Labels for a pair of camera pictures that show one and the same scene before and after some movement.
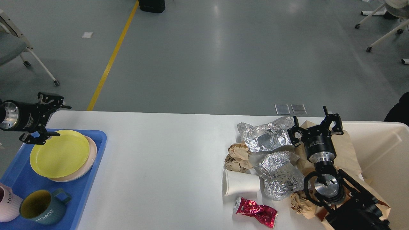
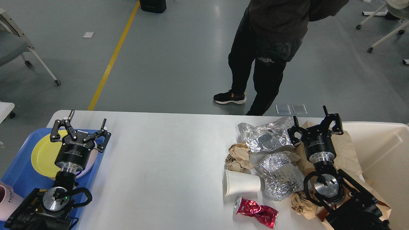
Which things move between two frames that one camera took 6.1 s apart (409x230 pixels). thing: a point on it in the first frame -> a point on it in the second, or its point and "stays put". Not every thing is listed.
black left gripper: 16,116 -> 73,154
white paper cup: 234,182 stays put
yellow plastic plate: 61,156 stays put
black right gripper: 319,145 stays put
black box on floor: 152,6 stays put
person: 399,112 -> 269,34
